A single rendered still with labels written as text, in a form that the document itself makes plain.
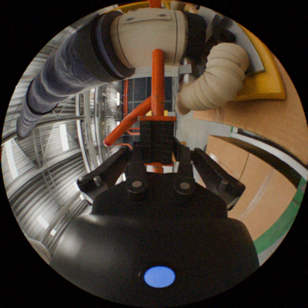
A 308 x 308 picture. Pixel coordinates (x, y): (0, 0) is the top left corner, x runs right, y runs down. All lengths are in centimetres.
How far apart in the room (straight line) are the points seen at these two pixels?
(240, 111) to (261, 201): 52
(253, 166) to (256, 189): 13
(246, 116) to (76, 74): 32
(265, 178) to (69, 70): 79
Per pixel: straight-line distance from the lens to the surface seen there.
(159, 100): 15
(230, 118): 20
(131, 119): 18
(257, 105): 16
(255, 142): 56
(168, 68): 132
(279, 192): 57
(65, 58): 25
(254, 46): 15
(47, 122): 201
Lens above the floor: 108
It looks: 4 degrees up
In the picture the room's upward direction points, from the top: 88 degrees counter-clockwise
